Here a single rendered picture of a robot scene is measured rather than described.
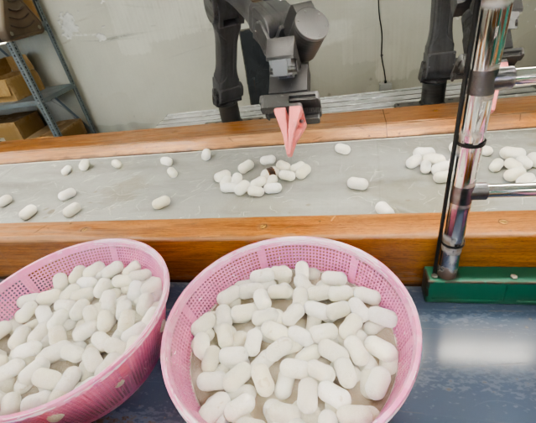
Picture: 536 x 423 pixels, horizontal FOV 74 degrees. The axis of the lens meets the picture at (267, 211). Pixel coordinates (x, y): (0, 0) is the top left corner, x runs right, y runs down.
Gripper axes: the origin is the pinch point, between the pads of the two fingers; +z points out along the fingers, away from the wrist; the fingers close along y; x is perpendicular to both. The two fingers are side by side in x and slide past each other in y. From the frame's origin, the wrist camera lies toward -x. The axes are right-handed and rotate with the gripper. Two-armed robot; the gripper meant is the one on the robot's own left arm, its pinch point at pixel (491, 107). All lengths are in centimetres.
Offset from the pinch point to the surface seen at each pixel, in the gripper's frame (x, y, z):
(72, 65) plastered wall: 135, -227, -135
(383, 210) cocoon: -10.3, -19.8, 20.6
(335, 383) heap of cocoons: -24, -27, 42
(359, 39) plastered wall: 147, -14, -136
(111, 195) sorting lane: -2, -72, 14
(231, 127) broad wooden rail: 13, -52, -7
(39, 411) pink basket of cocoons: -32, -53, 44
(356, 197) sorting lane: -4.8, -23.5, 16.9
